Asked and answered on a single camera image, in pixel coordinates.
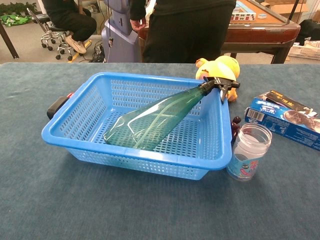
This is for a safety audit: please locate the green bag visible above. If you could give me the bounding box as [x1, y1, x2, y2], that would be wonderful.
[0, 13, 32, 27]

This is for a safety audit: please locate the black carton box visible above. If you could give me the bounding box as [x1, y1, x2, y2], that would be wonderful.
[257, 89, 313, 113]

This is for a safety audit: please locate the blue plastic mesh basket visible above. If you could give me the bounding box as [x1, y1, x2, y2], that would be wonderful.
[41, 71, 233, 181]

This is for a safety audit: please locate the chrome rolling stool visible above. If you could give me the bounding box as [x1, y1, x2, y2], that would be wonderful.
[26, 7, 76, 61]

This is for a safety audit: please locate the floor cable bundle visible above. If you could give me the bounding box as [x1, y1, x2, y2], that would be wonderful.
[88, 41, 106, 63]

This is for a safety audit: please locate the blue cookie box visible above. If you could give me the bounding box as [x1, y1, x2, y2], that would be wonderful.
[244, 97, 320, 152]

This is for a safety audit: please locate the seated person in black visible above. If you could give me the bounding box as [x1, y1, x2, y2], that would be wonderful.
[41, 0, 98, 55]

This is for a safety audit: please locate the clear plastic jar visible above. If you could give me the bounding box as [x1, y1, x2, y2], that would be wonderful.
[226, 122, 273, 183]

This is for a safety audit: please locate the black table leg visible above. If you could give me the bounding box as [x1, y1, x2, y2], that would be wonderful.
[0, 22, 20, 60]

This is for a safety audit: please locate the dark red grape bunch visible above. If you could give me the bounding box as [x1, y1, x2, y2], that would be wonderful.
[230, 116, 242, 146]

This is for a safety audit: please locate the yellow plush duck toy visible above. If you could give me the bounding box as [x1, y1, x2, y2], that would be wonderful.
[195, 55, 241, 102]

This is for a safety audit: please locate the white plastic crate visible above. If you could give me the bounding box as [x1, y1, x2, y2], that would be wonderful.
[287, 41, 320, 61]

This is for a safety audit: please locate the standing person in black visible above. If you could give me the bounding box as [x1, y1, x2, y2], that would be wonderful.
[129, 0, 237, 64]

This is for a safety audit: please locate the black bag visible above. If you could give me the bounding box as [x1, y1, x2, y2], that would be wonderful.
[298, 19, 320, 46]

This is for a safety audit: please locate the blue grey machine pedestal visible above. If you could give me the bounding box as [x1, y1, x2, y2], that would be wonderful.
[101, 0, 143, 63]

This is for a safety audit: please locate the black and red lighter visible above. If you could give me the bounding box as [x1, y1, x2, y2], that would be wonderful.
[46, 92, 75, 120]

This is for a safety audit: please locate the brown mahjong table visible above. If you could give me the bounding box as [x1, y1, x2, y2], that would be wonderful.
[137, 0, 301, 65]

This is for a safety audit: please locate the mahjong tile row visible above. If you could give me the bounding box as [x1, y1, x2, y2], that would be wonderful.
[229, 11, 257, 23]

